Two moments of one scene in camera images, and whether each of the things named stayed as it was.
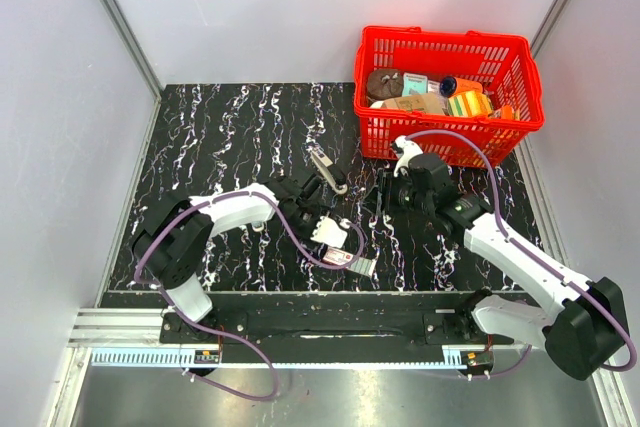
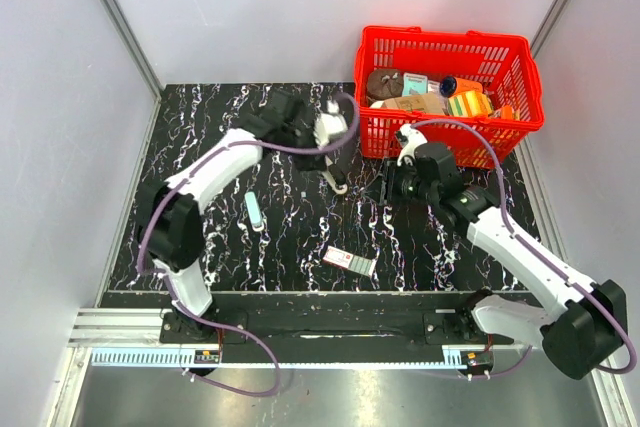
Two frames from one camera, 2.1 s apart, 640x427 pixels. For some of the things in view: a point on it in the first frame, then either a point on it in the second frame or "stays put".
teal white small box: x=414 y=84 stays put
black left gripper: x=317 y=210 to x=311 y=163
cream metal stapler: x=334 y=174 stays put
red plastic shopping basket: x=483 y=85 stays put
